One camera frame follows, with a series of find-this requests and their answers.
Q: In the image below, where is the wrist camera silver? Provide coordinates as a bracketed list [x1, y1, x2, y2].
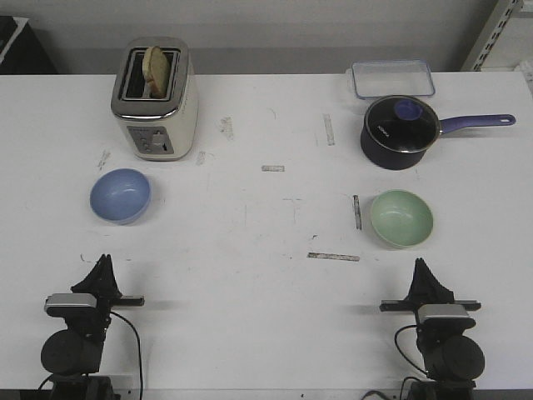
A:
[416, 304, 476, 330]
[44, 293, 97, 318]

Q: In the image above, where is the cream and chrome toaster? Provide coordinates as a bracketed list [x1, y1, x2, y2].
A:
[111, 37, 199, 161]

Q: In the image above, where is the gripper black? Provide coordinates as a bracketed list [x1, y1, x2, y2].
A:
[64, 254, 145, 343]
[379, 257, 481, 346]

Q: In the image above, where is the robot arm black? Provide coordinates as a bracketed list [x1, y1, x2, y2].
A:
[41, 254, 144, 399]
[379, 257, 486, 399]

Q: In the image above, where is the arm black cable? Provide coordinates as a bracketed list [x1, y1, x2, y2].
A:
[361, 325, 430, 400]
[37, 310, 144, 400]

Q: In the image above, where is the blue bowl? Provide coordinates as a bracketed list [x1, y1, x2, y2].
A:
[89, 168, 152, 225]

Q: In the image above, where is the green bowl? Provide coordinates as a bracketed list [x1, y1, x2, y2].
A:
[370, 189, 434, 248]

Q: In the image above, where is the toast slice in toaster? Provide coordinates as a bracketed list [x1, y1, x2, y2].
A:
[142, 46, 170, 98]

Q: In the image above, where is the glass lid with blue knob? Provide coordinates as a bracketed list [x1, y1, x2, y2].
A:
[365, 95, 441, 153]

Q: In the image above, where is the white slotted shelf upright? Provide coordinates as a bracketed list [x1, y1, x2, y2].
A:
[460, 1, 533, 72]

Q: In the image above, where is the clear plastic food container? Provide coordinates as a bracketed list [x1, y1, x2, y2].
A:
[346, 59, 436, 100]

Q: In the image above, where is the dark blue saucepan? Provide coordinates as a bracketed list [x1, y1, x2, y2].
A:
[360, 95, 516, 170]

